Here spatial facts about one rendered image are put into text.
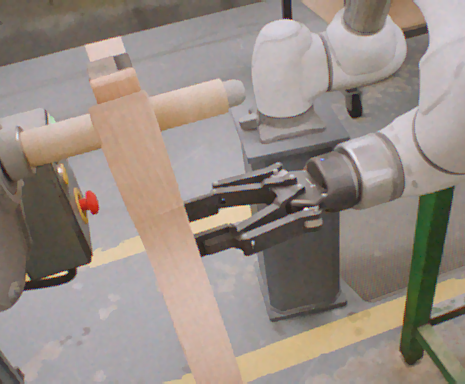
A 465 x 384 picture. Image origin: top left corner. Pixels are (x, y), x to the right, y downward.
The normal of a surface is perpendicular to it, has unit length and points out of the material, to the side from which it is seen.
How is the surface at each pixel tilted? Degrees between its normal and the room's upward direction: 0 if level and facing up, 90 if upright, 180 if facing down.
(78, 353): 0
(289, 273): 90
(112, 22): 90
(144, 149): 77
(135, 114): 65
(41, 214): 90
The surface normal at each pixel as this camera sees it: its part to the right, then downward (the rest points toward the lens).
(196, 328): 0.19, 0.17
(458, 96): -0.98, 0.09
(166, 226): 0.32, 0.66
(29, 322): -0.13, -0.76
